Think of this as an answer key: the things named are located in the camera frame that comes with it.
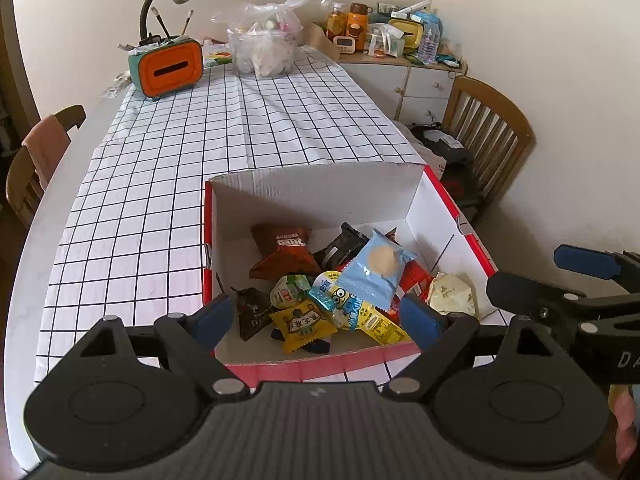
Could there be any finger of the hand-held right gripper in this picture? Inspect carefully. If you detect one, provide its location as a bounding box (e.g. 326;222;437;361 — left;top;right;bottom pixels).
553;244;640;281
486;271;590;322

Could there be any white cabinet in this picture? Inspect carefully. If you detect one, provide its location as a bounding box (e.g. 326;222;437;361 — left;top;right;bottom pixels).
337;52;468;126

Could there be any wooden chair with cloth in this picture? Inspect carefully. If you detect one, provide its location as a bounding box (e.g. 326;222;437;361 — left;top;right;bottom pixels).
6;105;87;228

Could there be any small green snack packet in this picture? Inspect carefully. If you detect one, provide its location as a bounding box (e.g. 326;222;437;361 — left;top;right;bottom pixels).
270;274;315;309

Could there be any black bag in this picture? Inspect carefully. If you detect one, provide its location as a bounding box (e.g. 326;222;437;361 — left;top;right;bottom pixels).
412;125;473;163

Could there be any yellow liquid bottle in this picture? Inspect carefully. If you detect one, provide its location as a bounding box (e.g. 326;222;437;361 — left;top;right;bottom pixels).
326;2;348;38

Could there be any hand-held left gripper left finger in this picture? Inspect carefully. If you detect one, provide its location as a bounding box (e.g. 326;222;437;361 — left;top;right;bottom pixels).
69;294;251;403

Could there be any clear plastic wrapper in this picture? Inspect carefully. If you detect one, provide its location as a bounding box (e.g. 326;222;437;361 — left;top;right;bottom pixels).
102;72;133;98

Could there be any dark brown snack packet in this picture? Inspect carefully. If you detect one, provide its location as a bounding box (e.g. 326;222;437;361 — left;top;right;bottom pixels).
230;287;274;342

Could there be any orange thermos bottle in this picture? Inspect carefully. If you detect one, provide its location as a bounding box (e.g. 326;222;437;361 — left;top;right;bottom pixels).
346;2;373;41

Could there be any yellow tissue box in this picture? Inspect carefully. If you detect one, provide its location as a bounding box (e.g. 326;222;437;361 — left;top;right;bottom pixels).
387;18;426;50

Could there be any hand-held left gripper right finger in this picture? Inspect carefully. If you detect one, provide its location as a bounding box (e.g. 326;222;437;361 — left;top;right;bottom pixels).
381;294;572;403

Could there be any clear water bottle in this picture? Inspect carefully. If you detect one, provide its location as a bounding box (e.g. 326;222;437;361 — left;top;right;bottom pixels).
417;22;441;63

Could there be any cream snack packet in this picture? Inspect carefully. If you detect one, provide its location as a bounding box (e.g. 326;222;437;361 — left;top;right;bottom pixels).
426;272;481;320

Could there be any pink cloth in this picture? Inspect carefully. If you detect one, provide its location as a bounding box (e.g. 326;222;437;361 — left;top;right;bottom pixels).
22;115;71;188

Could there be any person's right hand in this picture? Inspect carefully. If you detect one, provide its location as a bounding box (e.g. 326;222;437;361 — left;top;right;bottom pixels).
611;385;640;465

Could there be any checked tablecloth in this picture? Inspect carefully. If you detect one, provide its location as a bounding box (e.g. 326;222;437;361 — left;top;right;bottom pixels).
37;45;431;396

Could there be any pale blue snack packet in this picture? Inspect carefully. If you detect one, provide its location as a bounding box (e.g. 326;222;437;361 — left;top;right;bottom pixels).
338;228;417;313

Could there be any clear plastic bag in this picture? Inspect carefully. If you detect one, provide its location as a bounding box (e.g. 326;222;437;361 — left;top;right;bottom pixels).
210;0;335;79

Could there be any brown cookie packet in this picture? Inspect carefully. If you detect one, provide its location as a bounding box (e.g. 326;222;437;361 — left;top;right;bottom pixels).
249;223;321;281

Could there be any orange tissue box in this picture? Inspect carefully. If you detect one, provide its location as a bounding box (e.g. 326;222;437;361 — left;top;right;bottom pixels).
127;35;204;102

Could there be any yellow cartoon snack packet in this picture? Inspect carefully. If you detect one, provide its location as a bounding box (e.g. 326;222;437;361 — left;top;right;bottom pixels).
306;270;407;347

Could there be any dark blue snack packet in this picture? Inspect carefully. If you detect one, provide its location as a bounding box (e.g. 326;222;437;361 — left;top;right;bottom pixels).
271;329;332;354

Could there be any plain yellow snack packet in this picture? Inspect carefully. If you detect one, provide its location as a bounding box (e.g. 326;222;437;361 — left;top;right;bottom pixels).
268;302;339;355

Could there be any red snack packet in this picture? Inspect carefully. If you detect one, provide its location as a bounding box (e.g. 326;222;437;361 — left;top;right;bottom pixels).
380;227;436;326

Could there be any flat green printed packet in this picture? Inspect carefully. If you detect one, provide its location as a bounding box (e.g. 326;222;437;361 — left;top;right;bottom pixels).
201;40;234;68

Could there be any white cardboard box red trim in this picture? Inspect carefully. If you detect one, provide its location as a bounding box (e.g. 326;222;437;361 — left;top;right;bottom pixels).
202;161;499;393

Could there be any black snack packet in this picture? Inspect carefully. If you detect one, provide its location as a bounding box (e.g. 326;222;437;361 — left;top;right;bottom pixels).
312;222;370;270

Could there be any wooden chair with slats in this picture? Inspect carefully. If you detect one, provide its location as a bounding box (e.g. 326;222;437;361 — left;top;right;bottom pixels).
410;76;536;226

